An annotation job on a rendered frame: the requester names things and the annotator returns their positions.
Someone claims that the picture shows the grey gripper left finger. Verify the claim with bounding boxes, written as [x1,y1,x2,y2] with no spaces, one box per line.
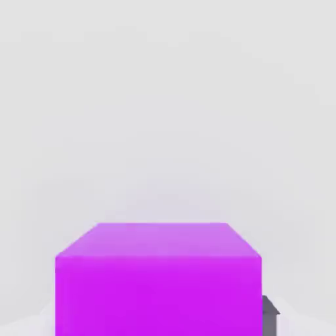
[6,301,56,336]

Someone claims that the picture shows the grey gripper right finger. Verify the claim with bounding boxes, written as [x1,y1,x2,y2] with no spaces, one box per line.
[261,295,325,336]

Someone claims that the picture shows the small magenta cube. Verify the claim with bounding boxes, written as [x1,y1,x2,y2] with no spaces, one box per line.
[54,222,263,336]

